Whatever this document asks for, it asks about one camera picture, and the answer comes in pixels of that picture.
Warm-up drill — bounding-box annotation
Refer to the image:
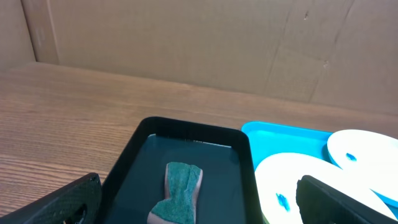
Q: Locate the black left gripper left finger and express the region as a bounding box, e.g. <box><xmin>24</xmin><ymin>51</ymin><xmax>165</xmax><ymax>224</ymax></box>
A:
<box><xmin>1</xmin><ymin>173</ymin><xmax>102</xmax><ymax>224</ymax></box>

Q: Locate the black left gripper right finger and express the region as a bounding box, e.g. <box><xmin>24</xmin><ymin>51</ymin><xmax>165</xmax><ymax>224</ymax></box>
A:
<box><xmin>296</xmin><ymin>175</ymin><xmax>397</xmax><ymax>224</ymax></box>

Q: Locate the yellow plate with blue stain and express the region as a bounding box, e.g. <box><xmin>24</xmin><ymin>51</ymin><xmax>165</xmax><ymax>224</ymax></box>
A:
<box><xmin>255</xmin><ymin>152</ymin><xmax>396</xmax><ymax>224</ymax></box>

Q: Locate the teal plastic tray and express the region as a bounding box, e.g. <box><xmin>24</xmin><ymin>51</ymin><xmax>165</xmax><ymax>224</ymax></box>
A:
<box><xmin>242</xmin><ymin>121</ymin><xmax>397</xmax><ymax>218</ymax></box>

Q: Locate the black rectangular water tray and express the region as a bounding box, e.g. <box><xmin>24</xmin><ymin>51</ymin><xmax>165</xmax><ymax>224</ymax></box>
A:
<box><xmin>95</xmin><ymin>117</ymin><xmax>263</xmax><ymax>224</ymax></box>

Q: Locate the light blue plate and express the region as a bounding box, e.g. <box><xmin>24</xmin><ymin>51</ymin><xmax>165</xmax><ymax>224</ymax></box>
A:
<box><xmin>327</xmin><ymin>129</ymin><xmax>397</xmax><ymax>207</ymax></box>

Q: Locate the cardboard backdrop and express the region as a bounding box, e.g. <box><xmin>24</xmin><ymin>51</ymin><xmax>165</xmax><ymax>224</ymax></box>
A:
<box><xmin>1</xmin><ymin>0</ymin><xmax>397</xmax><ymax>114</ymax></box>

